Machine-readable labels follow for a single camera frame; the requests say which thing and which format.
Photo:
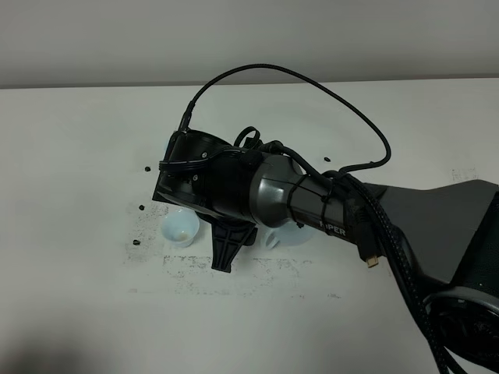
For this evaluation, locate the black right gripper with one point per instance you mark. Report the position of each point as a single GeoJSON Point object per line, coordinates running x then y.
{"type": "Point", "coordinates": [212, 177]}

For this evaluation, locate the light blue porcelain teapot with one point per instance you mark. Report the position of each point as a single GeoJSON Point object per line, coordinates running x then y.
{"type": "Point", "coordinates": [289, 234]}

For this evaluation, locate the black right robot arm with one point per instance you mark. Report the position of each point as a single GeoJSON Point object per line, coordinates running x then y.
{"type": "Point", "coordinates": [441, 244]}

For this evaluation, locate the near light blue teacup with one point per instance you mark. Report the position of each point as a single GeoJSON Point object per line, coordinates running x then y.
{"type": "Point", "coordinates": [180, 227]}

